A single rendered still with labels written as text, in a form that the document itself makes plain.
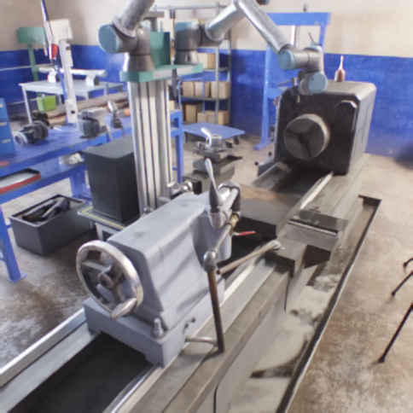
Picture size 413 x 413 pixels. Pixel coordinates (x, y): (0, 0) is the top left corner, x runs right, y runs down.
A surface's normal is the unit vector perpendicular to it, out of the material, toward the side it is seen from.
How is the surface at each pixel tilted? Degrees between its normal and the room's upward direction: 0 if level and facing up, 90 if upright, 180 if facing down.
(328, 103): 90
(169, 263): 76
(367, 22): 90
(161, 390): 0
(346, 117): 90
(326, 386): 0
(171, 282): 70
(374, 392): 0
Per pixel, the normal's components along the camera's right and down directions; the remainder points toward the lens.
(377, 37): -0.52, 0.38
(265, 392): 0.00, -0.90
